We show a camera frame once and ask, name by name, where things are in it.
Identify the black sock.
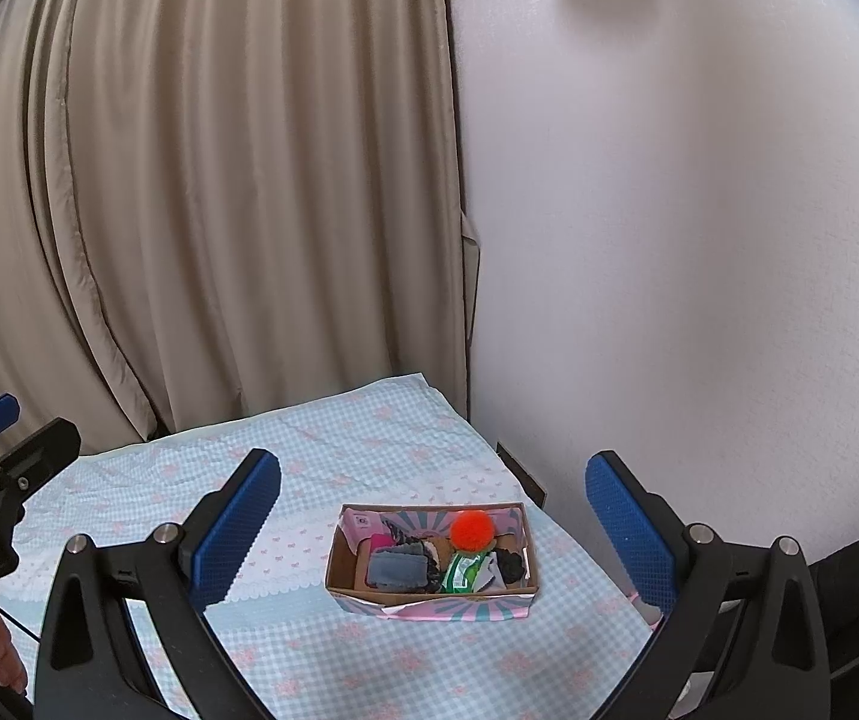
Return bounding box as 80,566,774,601
493,548,527,587

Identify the orange plush fruit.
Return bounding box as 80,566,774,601
449,509,496,554

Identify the grey sock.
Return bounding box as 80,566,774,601
366,543,429,593

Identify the black white patterned cloth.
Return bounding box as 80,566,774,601
387,523,444,593

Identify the magenta soft pouch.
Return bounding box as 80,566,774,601
369,533,395,553

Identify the green snack packet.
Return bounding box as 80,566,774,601
442,550,493,595

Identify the pink patterned cardboard box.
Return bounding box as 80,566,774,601
325,502,540,622

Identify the beige curtain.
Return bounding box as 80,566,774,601
0,0,472,452

